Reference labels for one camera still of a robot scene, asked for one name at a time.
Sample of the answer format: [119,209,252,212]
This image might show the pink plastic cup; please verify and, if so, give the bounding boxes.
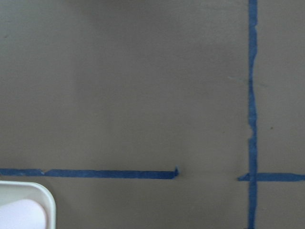
[0,199,47,229]

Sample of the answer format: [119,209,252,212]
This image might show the cream rabbit tray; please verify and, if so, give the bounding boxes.
[0,181,56,229]

